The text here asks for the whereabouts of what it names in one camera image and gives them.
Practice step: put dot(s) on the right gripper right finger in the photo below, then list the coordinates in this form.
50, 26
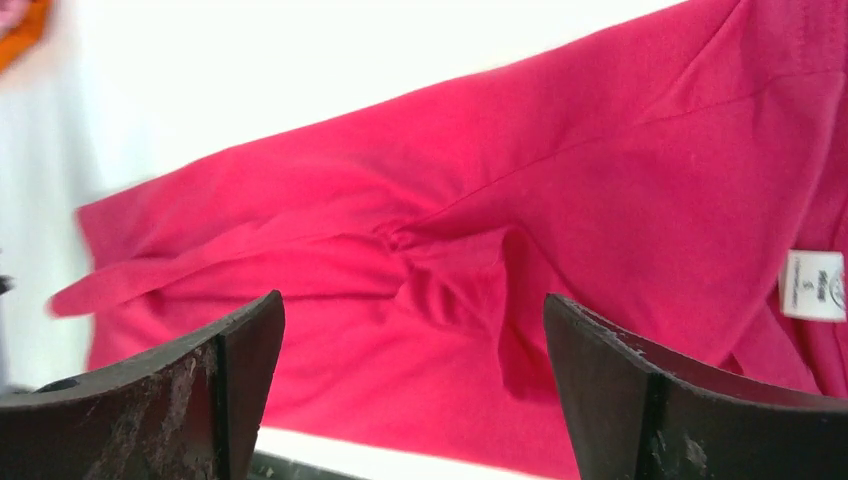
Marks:
635, 409

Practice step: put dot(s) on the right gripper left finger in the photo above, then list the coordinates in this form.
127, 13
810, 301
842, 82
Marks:
187, 409

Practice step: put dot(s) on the magenta t shirt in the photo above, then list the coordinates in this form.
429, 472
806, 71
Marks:
659, 172

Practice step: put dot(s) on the white garment label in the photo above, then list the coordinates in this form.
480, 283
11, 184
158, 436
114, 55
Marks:
811, 286

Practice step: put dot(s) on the folded orange t shirt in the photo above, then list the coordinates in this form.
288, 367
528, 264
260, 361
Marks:
23, 38

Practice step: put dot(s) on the folded pink t shirt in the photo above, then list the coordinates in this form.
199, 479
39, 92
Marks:
12, 14

